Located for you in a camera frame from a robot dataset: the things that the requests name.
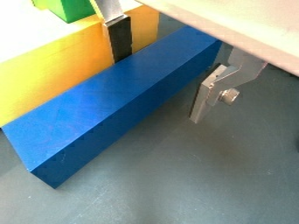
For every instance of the yellow slotted board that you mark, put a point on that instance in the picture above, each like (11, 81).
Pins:
(47, 55)

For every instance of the blue long block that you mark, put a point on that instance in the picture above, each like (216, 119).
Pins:
(62, 135)

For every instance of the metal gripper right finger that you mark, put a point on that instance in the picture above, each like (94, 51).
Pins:
(219, 86)

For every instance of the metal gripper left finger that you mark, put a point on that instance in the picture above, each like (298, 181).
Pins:
(118, 23)

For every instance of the green long block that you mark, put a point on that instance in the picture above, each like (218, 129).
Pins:
(68, 10)

